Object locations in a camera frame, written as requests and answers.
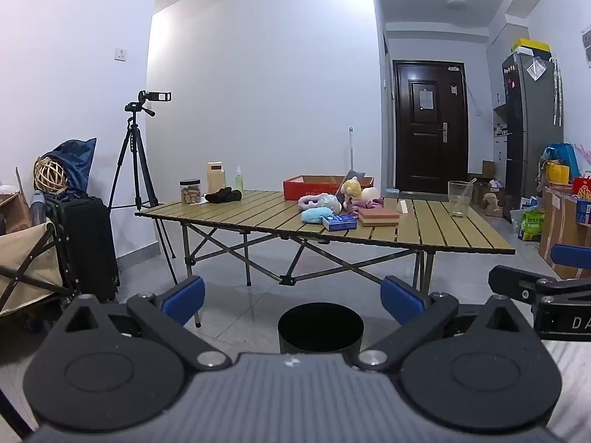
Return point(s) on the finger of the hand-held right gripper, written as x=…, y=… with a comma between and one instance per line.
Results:
x=517, y=281
x=572, y=254

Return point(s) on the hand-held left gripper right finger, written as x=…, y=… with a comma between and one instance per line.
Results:
x=401, y=296

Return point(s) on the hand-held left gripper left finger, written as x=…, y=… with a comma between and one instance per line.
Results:
x=184, y=297

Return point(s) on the black round trash bin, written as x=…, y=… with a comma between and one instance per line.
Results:
x=321, y=327

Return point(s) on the small blue box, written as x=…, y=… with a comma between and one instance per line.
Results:
x=339, y=223

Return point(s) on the purple cloth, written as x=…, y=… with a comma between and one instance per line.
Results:
x=364, y=204

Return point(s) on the light blue plush toy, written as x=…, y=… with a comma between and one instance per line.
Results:
x=315, y=215

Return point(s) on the yellow plush toy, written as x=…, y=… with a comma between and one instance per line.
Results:
x=351, y=188

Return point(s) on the large brown cardboard box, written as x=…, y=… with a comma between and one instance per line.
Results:
x=556, y=226

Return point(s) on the green printed bag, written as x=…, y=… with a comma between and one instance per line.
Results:
x=532, y=227

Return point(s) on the red gift box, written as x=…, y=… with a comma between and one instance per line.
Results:
x=582, y=189

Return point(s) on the yellow bag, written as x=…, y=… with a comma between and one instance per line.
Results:
x=557, y=173

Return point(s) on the flat pink brown box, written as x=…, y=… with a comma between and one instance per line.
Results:
x=378, y=216

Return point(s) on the small cream white box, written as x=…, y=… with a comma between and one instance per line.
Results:
x=402, y=206

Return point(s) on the light blue shopping bag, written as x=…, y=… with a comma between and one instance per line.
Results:
x=565, y=153

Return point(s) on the stick in glass cup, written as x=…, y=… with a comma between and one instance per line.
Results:
x=467, y=191

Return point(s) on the clear jar with black lid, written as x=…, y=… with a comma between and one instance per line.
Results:
x=190, y=193

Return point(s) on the open cardboard box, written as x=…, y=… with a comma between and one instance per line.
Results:
x=485, y=180

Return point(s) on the white rolled cloth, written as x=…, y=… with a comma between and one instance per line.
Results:
x=370, y=193

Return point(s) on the black gloves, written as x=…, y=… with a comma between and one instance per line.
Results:
x=224, y=195

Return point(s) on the black suitcase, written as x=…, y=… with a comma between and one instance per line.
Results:
x=87, y=244

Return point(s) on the tan folding slat table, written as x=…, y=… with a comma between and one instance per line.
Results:
x=258, y=214

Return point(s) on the green spray bottle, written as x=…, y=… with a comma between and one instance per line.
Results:
x=238, y=180

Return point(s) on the grey refrigerator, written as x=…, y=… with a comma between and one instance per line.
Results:
x=531, y=124

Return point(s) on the dark brown entrance door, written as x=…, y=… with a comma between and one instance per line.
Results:
x=429, y=157

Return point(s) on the red cardboard box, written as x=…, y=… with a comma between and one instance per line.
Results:
x=300, y=190

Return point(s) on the beige folding wagon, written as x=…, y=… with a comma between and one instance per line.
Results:
x=27, y=258

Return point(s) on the dark blue fabric bag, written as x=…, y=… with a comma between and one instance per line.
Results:
x=76, y=161

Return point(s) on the woven rattan ball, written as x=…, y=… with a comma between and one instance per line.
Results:
x=50, y=175

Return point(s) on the yellow box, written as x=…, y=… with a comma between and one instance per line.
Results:
x=531, y=46

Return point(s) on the round ceiling lamp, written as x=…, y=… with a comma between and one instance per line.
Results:
x=457, y=3

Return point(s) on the black camera tripod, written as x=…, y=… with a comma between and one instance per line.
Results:
x=134, y=166

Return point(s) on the white wall switch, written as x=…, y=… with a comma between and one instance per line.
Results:
x=120, y=54

